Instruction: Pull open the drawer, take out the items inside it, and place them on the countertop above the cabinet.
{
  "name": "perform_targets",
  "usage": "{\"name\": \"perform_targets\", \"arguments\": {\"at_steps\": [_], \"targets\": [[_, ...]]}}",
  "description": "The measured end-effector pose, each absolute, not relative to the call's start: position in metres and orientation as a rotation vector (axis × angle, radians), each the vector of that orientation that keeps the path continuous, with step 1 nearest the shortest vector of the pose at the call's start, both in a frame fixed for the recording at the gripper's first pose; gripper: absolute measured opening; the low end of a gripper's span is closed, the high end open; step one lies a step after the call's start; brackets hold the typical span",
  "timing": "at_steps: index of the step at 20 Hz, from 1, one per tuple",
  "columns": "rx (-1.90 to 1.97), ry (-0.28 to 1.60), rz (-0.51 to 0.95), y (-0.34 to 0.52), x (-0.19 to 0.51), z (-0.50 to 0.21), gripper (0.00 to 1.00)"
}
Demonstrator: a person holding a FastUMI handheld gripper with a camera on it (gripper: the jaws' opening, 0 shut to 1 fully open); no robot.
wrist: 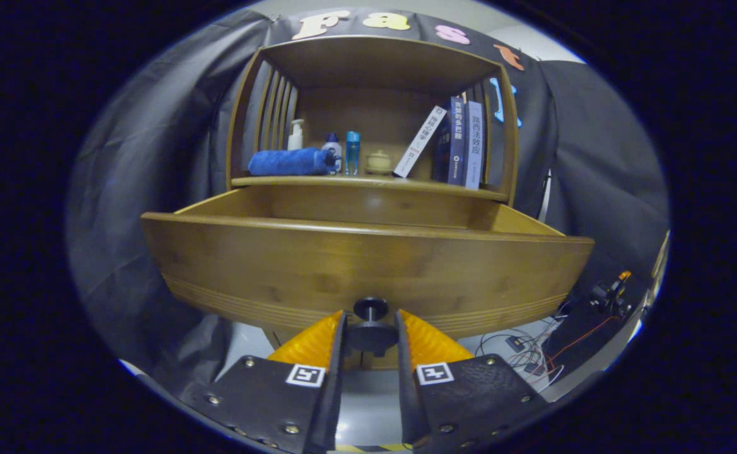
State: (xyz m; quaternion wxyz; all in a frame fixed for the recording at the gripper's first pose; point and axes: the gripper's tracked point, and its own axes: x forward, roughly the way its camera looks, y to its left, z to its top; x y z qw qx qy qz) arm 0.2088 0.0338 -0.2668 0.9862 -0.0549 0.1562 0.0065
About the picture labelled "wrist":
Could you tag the white book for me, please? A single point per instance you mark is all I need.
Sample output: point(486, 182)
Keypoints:
point(418, 142)

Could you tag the pale lavender book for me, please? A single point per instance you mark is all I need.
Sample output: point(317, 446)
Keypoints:
point(473, 148)

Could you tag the beige curved frame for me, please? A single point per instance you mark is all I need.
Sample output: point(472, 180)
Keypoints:
point(660, 265)

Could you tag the white bottle with blue cap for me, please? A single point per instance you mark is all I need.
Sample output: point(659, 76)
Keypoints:
point(333, 148)

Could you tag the black backdrop cloth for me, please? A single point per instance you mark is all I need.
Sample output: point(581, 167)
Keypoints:
point(141, 157)

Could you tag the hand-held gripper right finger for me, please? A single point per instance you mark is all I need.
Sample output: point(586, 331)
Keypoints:
point(406, 391)

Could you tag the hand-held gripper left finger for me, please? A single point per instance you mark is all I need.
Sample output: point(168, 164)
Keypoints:
point(335, 391)

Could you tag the white pump bottle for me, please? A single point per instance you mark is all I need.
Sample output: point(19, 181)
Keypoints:
point(295, 137)

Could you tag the wooden cabinet with open shelf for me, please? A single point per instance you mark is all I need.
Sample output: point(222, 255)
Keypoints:
point(368, 63)

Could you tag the black drawer knob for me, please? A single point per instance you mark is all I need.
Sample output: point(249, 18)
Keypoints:
point(371, 334)

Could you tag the wooden drawer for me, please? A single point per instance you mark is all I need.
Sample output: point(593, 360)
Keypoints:
point(343, 265)

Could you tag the wooden countertop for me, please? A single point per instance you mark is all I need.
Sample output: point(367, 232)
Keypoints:
point(368, 181)

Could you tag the dark blue book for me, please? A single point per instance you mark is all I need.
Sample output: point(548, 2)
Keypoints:
point(456, 142)

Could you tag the clear blue bottle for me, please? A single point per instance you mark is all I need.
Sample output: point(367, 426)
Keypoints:
point(352, 154)

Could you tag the black device with orange part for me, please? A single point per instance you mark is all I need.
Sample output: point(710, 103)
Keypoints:
point(608, 293)

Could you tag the blue folded towel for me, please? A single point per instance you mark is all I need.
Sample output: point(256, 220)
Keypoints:
point(286, 162)

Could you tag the beige lidded teacup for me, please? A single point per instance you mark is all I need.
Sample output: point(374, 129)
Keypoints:
point(379, 162)

